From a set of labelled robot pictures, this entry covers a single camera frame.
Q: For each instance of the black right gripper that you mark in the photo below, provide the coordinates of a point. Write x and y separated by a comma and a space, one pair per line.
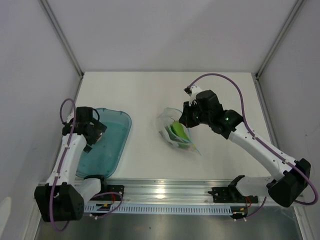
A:
185, 119

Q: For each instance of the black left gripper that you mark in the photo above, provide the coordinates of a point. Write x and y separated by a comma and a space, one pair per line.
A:
98, 129

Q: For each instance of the green cucumber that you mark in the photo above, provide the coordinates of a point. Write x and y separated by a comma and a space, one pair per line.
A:
179, 131

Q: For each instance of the green bell pepper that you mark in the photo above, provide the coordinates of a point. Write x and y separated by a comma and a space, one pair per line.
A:
169, 135

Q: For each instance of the clear zip top bag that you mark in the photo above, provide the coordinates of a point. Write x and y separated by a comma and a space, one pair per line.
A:
166, 118

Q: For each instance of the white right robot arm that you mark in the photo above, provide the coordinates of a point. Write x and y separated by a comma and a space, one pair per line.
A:
288, 176

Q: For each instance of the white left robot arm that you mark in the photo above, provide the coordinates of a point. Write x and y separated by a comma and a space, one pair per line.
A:
59, 199

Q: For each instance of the teal plastic tray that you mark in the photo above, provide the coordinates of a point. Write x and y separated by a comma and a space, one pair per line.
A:
105, 155

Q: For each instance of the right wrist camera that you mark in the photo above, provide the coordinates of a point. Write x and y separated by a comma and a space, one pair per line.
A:
192, 91

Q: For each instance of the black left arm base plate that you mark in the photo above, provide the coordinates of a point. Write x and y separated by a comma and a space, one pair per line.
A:
114, 192

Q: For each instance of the aluminium table edge rail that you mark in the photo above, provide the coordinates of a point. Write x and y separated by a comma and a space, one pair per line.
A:
159, 192

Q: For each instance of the white slotted cable duct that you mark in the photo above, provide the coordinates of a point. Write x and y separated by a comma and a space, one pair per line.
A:
172, 209

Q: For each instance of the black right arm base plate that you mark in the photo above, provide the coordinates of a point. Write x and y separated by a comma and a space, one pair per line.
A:
230, 195

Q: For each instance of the left aluminium frame post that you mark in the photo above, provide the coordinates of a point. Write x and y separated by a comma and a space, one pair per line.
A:
48, 11

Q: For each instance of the aluminium frame post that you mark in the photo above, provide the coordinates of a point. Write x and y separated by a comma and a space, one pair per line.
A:
48, 11
281, 35

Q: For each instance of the right aluminium frame post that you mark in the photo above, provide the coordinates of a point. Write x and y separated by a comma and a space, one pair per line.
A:
281, 35

